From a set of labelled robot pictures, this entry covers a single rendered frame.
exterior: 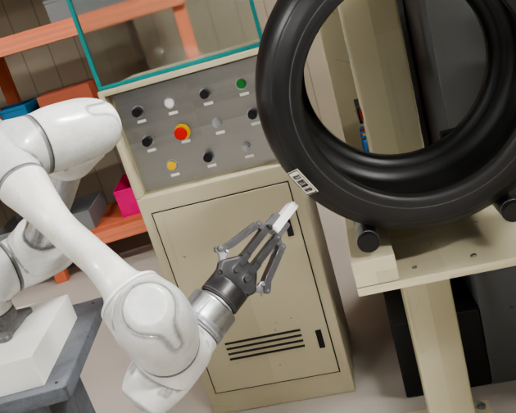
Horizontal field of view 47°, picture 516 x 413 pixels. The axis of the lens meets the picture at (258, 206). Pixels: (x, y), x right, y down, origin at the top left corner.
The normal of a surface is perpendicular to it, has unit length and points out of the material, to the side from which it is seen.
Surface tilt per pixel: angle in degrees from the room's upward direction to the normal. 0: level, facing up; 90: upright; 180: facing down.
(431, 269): 0
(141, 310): 50
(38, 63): 90
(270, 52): 69
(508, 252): 0
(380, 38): 90
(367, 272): 90
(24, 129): 40
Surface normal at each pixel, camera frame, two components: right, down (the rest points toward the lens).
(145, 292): 0.10, -0.34
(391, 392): -0.27, -0.91
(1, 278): 0.70, 0.00
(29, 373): 0.05, 0.31
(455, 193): 0.00, 0.50
